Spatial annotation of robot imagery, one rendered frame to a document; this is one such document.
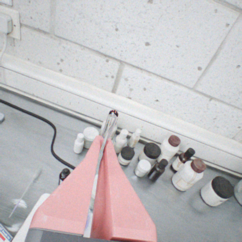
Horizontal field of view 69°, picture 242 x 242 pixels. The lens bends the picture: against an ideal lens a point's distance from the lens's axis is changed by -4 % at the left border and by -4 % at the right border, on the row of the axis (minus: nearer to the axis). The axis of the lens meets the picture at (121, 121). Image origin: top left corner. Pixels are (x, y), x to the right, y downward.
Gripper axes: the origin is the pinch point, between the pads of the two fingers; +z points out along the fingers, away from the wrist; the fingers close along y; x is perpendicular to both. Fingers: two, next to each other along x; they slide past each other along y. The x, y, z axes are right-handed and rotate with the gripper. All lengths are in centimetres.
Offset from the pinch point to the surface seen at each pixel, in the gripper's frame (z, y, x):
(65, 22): 45.1, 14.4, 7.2
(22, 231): -0.5, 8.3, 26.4
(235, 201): 17, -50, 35
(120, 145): 26.8, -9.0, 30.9
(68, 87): 40.3, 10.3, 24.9
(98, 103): 38.2, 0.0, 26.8
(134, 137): 30.6, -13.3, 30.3
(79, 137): 24.0, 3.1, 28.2
